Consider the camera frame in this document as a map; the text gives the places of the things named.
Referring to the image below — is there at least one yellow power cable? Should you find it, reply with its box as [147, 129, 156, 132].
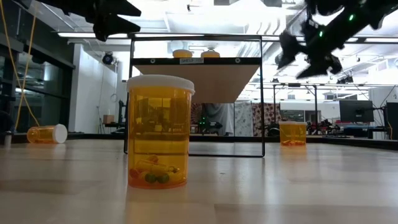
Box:
[0, 0, 41, 131]

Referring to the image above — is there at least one orange pill bottle white cap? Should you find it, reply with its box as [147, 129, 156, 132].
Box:
[200, 48, 221, 58]
[278, 121, 308, 147]
[26, 123, 68, 145]
[172, 49, 193, 58]
[126, 74, 196, 190]

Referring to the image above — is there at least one white shelf label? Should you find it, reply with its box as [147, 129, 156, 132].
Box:
[179, 57, 205, 65]

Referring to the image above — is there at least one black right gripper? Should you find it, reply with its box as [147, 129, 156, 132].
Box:
[275, 9, 374, 79]

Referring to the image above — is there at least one patterned hanging cloth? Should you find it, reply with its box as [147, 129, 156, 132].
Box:
[234, 102, 253, 137]
[252, 102, 280, 137]

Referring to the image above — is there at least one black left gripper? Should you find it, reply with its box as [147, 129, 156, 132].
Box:
[67, 0, 142, 43]

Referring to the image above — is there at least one wooden shelf black metal frame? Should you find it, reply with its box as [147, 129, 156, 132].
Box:
[123, 34, 266, 158]

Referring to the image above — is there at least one black computer monitor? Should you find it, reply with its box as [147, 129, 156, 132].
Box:
[338, 99, 375, 124]
[385, 101, 398, 141]

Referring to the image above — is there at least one long ceiling light strip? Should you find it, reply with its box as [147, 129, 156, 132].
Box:
[57, 32, 131, 39]

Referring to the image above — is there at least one black metal rack frame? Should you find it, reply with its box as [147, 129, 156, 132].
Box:
[248, 82, 318, 135]

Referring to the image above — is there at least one grey hanging cloth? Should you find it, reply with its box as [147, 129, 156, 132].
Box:
[203, 103, 234, 136]

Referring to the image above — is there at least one background robot green light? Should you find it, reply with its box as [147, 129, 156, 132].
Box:
[197, 115, 223, 135]

